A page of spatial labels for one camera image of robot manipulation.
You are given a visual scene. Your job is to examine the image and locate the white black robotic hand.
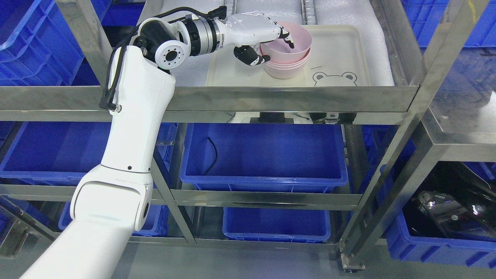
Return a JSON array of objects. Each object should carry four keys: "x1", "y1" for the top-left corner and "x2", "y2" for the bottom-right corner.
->
[{"x1": 215, "y1": 11, "x2": 294, "y2": 66}]

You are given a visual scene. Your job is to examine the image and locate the pink ikea bowl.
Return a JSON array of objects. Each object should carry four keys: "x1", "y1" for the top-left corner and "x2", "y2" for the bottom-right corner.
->
[{"x1": 260, "y1": 21, "x2": 313, "y2": 64}]

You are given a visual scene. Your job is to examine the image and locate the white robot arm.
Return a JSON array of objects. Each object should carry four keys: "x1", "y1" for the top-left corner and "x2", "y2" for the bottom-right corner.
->
[{"x1": 21, "y1": 6, "x2": 227, "y2": 279}]

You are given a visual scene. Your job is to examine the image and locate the blue bin centre shelf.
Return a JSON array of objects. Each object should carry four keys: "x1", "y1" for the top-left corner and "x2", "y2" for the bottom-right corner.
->
[{"x1": 180, "y1": 123, "x2": 348, "y2": 193}]

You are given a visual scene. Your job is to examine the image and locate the stainless steel shelf rack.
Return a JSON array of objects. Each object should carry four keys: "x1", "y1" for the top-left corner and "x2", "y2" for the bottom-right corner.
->
[{"x1": 1, "y1": 0, "x2": 490, "y2": 272}]

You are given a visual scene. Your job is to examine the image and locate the stacked pink bowls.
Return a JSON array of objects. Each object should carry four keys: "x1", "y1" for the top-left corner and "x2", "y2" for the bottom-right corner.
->
[{"x1": 264, "y1": 50, "x2": 311, "y2": 79}]

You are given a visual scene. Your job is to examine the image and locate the cream bear tray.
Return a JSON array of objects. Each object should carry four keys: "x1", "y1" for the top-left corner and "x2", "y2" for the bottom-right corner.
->
[{"x1": 206, "y1": 25, "x2": 371, "y2": 87}]

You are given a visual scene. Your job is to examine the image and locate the blue bin lower centre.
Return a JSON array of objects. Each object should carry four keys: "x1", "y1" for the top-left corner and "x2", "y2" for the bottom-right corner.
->
[{"x1": 222, "y1": 208, "x2": 332, "y2": 243}]

